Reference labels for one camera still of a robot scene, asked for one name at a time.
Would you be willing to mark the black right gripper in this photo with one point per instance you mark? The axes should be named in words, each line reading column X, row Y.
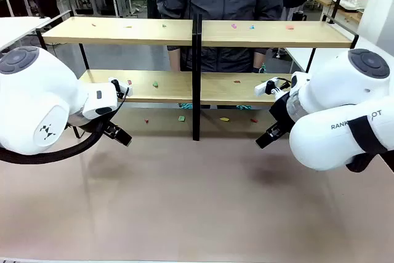
column 281, row 113

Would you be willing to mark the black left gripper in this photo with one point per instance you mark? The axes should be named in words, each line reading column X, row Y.
column 92, row 125

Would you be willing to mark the person's right forearm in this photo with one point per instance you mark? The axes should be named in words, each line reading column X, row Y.
column 174, row 59

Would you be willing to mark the person's left forearm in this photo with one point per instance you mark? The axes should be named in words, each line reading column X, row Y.
column 259, row 59

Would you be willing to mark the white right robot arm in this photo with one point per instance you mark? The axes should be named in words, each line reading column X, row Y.
column 332, row 139

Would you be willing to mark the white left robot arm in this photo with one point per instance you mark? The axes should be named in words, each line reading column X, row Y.
column 34, row 90

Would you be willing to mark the black wrist watch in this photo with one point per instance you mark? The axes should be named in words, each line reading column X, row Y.
column 259, row 69

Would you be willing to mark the large white side table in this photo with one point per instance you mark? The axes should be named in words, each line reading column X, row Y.
column 300, row 56

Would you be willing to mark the orange paper scrap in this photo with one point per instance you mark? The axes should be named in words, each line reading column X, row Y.
column 289, row 27

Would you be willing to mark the black mug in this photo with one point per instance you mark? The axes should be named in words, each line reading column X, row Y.
column 298, row 16

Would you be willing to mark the wooden bench shelf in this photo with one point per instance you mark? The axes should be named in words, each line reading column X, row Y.
column 348, row 13

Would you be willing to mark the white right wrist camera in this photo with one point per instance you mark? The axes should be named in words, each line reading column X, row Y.
column 260, row 89

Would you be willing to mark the black frame wooden shelf unit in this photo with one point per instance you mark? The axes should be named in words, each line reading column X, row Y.
column 261, row 35
column 123, row 33

